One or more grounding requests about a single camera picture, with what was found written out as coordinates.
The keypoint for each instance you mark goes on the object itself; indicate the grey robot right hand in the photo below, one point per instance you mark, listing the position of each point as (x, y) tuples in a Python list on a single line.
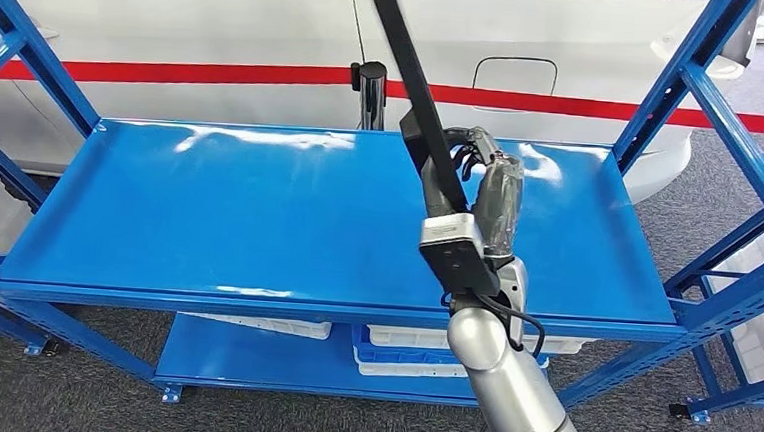
[(499, 202)]

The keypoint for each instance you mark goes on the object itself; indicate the black plastic frame part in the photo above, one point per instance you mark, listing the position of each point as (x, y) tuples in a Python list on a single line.
[(416, 84)]

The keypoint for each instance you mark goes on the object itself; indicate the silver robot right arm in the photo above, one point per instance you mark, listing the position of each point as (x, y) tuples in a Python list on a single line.
[(511, 382)]

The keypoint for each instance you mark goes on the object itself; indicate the red barrier belt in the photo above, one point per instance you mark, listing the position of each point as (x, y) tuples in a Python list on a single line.
[(594, 108), (198, 74)]

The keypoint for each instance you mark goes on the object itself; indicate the white car body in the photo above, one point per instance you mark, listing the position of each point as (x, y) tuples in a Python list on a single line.
[(234, 19)]

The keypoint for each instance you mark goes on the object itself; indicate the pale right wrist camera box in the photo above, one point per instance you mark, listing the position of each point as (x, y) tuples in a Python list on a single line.
[(451, 231)]

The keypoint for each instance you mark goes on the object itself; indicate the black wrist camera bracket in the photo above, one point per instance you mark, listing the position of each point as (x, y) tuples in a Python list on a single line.
[(458, 269)]

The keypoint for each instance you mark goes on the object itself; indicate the black-topped stanchion post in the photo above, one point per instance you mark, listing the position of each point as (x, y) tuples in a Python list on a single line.
[(369, 97)]

